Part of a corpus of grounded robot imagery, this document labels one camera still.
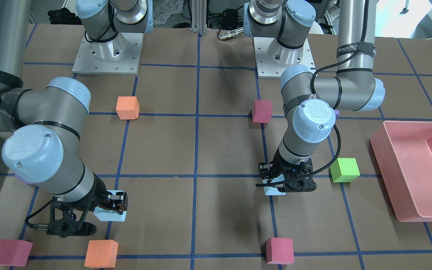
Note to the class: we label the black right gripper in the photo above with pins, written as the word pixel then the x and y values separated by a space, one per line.
pixel 93 196

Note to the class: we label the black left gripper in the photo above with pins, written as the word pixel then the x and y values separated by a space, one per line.
pixel 278 168

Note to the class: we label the light blue foam block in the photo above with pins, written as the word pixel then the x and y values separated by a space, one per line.
pixel 111 215
pixel 268 190

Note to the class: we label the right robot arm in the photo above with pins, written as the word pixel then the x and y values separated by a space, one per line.
pixel 46 127

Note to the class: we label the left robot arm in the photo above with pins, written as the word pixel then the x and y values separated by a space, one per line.
pixel 310 98

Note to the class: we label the green foam block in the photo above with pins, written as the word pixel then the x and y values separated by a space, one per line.
pixel 344 170

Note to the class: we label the orange foam block near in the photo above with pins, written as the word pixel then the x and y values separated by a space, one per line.
pixel 101 254

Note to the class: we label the orange foam block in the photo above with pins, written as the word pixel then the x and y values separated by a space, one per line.
pixel 127 108
pixel 101 254

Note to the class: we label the pink foam block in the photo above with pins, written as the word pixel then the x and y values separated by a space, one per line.
pixel 14 252
pixel 279 251

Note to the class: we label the magenta foam block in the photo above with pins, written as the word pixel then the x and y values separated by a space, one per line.
pixel 262 111

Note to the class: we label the pink plastic bin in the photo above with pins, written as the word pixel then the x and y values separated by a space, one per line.
pixel 403 150

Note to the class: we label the orange foam block far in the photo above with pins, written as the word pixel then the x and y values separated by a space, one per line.
pixel 127 108

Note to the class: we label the black electronics box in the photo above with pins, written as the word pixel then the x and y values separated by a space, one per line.
pixel 230 19

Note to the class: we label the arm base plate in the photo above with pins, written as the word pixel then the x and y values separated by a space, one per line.
pixel 120 56
pixel 272 59

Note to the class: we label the aluminium extrusion post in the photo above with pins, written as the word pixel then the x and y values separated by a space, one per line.
pixel 198 16

